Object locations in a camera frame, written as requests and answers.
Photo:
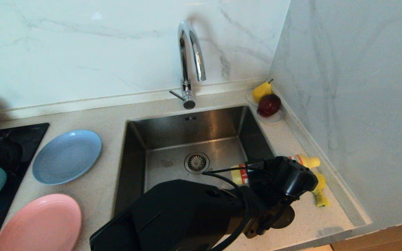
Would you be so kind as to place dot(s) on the blue plate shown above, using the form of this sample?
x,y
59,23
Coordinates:
x,y
66,157

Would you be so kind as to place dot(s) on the pink plate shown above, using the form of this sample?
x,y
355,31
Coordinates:
x,y
40,223

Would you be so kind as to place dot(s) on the black glass cooktop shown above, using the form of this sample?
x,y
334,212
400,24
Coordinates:
x,y
23,139

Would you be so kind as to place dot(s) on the chrome curved faucet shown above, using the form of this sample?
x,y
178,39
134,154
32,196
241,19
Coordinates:
x,y
184,62

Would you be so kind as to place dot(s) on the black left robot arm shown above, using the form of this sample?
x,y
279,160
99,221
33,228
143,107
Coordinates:
x,y
180,216

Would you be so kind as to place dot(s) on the stainless steel sink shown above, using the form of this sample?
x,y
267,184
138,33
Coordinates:
x,y
173,132

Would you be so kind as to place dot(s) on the round metal drain strainer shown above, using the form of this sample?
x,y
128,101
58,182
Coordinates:
x,y
196,162

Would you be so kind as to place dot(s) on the dark red apple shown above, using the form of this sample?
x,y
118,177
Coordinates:
x,y
269,104

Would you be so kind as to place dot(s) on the yellow green fish-shaped sponge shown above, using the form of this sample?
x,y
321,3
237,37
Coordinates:
x,y
321,198

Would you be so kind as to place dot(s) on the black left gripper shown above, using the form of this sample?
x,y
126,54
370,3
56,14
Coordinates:
x,y
288,181

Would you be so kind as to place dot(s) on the small white dish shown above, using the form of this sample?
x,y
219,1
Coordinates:
x,y
272,120

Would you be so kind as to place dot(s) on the brown wooden cabinet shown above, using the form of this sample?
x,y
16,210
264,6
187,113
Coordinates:
x,y
396,237

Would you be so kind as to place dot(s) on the yellow pear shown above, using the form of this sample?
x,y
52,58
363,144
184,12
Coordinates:
x,y
261,91

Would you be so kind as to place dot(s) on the orange yellow detergent bottle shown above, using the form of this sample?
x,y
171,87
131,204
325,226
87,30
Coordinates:
x,y
307,161

